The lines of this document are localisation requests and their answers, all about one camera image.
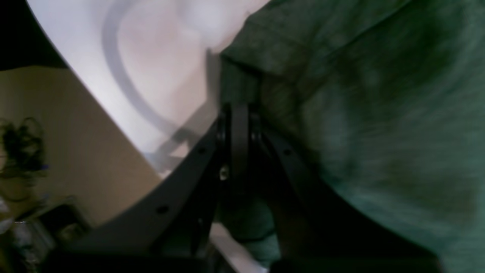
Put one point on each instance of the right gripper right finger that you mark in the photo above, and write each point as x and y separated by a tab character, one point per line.
318	231

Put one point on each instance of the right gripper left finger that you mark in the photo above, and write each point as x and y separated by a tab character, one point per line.
167	231

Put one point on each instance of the dark green t-shirt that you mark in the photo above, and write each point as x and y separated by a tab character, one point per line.
387	99

